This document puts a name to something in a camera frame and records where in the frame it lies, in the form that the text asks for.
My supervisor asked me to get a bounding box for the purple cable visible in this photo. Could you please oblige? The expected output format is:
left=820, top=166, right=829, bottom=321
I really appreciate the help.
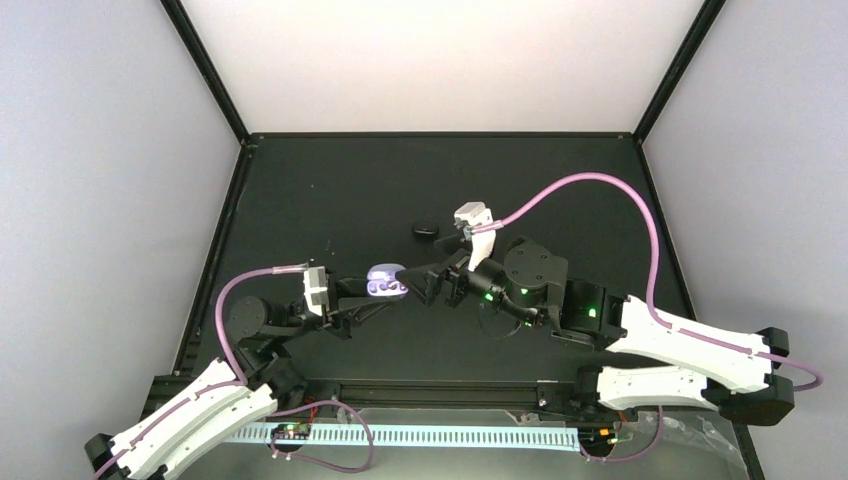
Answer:
left=466, top=172, right=824, bottom=464
left=92, top=263, right=313, bottom=480

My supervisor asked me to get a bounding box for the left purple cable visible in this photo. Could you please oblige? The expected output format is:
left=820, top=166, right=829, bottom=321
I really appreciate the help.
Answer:
left=92, top=263, right=313, bottom=480

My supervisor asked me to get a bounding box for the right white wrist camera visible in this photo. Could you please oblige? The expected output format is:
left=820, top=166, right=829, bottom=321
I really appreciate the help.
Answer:
left=454, top=201, right=497, bottom=272

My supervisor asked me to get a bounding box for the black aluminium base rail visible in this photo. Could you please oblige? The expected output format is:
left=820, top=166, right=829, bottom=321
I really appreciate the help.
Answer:
left=278, top=379, right=579, bottom=412

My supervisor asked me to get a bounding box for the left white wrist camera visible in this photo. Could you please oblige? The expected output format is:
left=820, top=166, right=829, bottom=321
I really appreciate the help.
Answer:
left=303, top=266, right=329, bottom=317

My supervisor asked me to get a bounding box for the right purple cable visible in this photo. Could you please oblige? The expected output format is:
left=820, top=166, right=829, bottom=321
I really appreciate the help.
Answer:
left=466, top=172, right=824, bottom=464

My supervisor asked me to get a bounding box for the black earbud holder insert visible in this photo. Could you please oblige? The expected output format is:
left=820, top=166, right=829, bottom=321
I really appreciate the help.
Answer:
left=412, top=221, right=440, bottom=241

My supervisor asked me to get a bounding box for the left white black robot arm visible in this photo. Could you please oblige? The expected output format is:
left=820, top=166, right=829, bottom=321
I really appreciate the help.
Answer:
left=85, top=264, right=408, bottom=479

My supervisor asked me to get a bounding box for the electronics board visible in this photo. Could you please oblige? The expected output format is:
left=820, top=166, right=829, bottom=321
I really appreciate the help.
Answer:
left=578, top=428, right=633, bottom=445
left=271, top=423, right=312, bottom=444

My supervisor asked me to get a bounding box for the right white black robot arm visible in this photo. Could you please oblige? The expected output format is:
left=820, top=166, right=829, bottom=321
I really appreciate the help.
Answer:
left=394, top=238, right=795, bottom=426

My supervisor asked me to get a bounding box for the left black frame post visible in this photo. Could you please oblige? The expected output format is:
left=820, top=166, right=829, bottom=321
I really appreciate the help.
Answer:
left=160, top=0, right=250, bottom=145

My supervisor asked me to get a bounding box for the lilac earbud charging case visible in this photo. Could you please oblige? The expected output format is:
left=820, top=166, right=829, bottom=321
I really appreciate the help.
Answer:
left=366, top=263, right=408, bottom=298

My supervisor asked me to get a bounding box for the clear plastic sheet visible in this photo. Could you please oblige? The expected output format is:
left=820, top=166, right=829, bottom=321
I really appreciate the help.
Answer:
left=486, top=410, right=749, bottom=479

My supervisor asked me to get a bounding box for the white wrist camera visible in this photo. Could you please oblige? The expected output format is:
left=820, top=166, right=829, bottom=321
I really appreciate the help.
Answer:
left=303, top=266, right=329, bottom=317
left=454, top=201, right=497, bottom=272

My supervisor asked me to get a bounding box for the right electronics board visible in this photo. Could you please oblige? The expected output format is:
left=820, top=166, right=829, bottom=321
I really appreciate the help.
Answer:
left=578, top=428, right=633, bottom=445

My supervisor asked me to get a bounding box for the left electronics board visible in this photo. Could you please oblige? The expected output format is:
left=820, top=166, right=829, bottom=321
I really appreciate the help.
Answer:
left=271, top=423, right=312, bottom=444

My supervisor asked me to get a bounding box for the black frame post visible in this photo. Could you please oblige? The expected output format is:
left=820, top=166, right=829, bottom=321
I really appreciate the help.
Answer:
left=160, top=0, right=250, bottom=145
left=633, top=0, right=726, bottom=145

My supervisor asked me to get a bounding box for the white slotted cable duct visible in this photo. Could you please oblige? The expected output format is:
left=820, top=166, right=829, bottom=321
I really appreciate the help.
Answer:
left=225, top=422, right=580, bottom=452

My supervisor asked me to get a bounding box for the right black frame post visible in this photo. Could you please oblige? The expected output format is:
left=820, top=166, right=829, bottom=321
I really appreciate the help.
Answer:
left=633, top=0, right=726, bottom=145

